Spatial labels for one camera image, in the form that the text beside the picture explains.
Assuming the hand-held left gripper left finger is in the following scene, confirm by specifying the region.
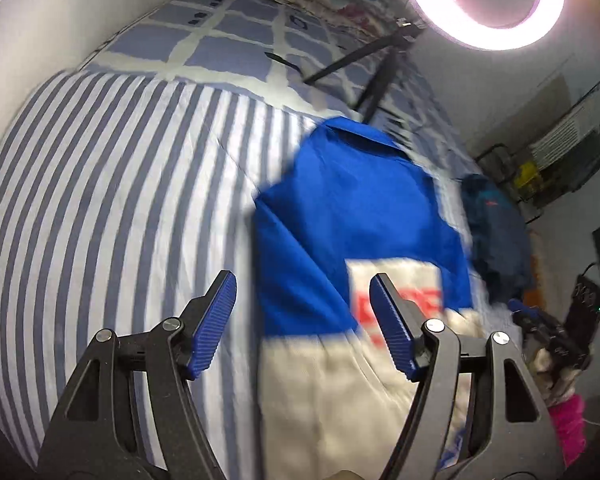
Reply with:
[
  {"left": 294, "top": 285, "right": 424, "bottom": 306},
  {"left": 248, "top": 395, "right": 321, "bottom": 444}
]
[{"left": 37, "top": 269, "right": 238, "bottom": 480}]

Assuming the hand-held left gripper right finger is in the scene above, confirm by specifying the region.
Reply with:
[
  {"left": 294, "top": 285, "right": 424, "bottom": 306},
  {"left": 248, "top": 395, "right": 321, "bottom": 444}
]
[{"left": 368, "top": 273, "right": 567, "bottom": 480}]

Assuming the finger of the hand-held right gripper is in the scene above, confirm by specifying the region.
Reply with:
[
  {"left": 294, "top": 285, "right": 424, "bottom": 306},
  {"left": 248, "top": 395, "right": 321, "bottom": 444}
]
[{"left": 507, "top": 298, "right": 537, "bottom": 319}]

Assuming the blue and cream jacket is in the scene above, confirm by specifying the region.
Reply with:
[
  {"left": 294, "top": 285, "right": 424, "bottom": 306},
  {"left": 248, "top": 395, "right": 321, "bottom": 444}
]
[{"left": 252, "top": 116, "right": 523, "bottom": 480}]

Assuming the person's right forearm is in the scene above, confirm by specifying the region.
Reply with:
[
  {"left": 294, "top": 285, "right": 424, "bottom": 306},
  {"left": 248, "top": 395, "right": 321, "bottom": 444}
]
[{"left": 529, "top": 347, "right": 589, "bottom": 468}]

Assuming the black power strip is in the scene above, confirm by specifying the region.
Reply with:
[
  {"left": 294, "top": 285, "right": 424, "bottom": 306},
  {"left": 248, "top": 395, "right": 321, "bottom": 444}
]
[{"left": 570, "top": 262, "right": 600, "bottom": 313}]

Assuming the dark blue garment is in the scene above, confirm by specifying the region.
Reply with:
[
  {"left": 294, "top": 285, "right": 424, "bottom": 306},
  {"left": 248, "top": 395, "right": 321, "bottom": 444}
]
[{"left": 460, "top": 173, "right": 537, "bottom": 304}]

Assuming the yellow box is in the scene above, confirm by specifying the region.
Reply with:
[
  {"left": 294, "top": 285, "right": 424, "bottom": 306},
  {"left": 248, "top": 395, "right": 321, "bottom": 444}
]
[{"left": 513, "top": 160, "right": 539, "bottom": 189}]

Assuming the black chair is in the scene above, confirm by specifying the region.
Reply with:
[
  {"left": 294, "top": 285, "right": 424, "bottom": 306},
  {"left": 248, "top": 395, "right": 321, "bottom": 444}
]
[{"left": 477, "top": 143, "right": 514, "bottom": 182}]

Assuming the blue striped bed sheet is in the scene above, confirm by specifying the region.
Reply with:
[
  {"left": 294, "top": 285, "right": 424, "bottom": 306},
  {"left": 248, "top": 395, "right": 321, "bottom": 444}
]
[{"left": 0, "top": 69, "right": 523, "bottom": 477}]

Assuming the black tripod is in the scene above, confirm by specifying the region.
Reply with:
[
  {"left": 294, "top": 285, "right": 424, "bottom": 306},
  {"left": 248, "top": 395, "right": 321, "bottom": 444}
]
[{"left": 304, "top": 17, "right": 426, "bottom": 123}]

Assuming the blue checked bed sheet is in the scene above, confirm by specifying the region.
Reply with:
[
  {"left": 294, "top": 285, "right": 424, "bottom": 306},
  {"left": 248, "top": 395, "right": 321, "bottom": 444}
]
[{"left": 77, "top": 0, "right": 481, "bottom": 171}]

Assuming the ring light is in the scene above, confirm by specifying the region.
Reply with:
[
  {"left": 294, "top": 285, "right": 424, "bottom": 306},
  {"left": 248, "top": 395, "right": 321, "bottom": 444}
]
[{"left": 396, "top": 0, "right": 567, "bottom": 52}]

